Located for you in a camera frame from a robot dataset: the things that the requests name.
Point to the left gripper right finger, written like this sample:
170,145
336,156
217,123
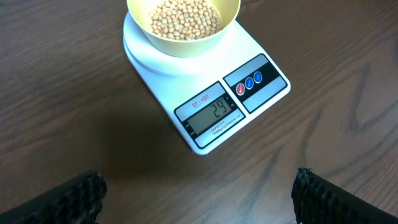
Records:
318,201

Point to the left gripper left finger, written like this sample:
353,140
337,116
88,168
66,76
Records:
76,201

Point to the white digital kitchen scale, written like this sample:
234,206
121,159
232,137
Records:
212,96

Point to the yellow plastic bowl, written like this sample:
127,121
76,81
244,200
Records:
140,9

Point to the soybeans in bowl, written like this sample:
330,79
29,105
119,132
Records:
185,19

